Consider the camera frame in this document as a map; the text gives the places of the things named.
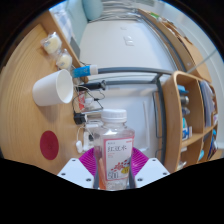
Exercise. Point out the wrapped round pastry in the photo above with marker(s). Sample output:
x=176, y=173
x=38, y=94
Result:
x=64, y=60
x=51, y=43

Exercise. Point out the clear drink bottle pink liquid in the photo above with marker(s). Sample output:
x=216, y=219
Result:
x=113, y=150

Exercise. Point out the black electric shaver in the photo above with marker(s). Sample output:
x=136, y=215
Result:
x=95, y=86

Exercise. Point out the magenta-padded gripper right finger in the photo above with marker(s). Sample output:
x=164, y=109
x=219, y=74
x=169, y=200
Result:
x=151, y=171

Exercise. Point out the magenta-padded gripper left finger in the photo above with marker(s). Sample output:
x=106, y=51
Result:
x=75, y=171

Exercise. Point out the white wall switch plate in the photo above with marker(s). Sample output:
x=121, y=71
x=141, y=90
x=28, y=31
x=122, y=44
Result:
x=128, y=40

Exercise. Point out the white cup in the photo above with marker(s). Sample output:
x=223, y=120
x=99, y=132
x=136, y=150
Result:
x=48, y=89

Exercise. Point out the long wooden wall shelf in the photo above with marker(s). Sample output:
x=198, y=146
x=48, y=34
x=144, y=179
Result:
x=183, y=50

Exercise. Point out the wooden shelf unit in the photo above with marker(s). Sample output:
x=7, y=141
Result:
x=173, y=126

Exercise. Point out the blue white tube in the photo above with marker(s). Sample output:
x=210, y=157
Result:
x=83, y=71

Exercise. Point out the grey metal frame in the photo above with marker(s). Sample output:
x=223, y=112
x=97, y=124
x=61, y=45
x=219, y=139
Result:
x=133, y=70

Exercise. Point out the grey sheer curtain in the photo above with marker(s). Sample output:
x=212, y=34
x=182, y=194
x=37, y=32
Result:
x=126, y=10

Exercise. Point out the bed with teal mattress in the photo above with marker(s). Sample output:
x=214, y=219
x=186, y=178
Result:
x=71, y=20

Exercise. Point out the white power strip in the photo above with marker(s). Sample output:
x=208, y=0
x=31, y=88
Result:
x=88, y=136

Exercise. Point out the teal pillow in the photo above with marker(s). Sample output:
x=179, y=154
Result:
x=92, y=9

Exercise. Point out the flat round red coaster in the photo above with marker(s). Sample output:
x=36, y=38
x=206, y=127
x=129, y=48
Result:
x=49, y=145

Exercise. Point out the black charger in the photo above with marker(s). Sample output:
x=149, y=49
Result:
x=80, y=118

